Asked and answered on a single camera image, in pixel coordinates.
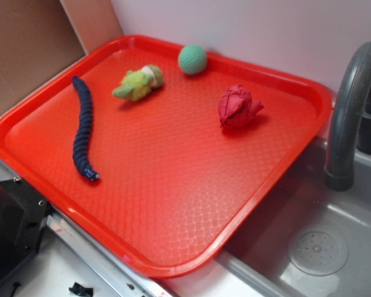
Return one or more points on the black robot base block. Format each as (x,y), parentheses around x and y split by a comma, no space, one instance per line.
(23,214)

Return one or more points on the red plastic tray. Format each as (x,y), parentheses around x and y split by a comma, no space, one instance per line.
(159,182)

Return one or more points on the red crumpled cloth ball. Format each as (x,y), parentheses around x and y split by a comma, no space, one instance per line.
(237,108)

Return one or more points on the green plush toy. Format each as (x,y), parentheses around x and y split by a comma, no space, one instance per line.
(136,85)

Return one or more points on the teal knitted ball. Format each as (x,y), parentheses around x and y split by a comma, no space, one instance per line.
(192,59)

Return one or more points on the grey plastic sink basin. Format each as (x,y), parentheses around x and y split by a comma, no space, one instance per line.
(257,252)

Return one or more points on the round sink drain cover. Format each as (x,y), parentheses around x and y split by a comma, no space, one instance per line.
(318,250)

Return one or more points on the grey curved faucet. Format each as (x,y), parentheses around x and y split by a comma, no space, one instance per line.
(350,128)

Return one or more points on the black tape scrap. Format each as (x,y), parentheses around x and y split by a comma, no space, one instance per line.
(81,290)

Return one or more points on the brown cardboard panel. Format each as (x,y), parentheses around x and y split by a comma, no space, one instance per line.
(39,39)

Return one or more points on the aluminium rail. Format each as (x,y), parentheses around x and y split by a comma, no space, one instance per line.
(69,256)

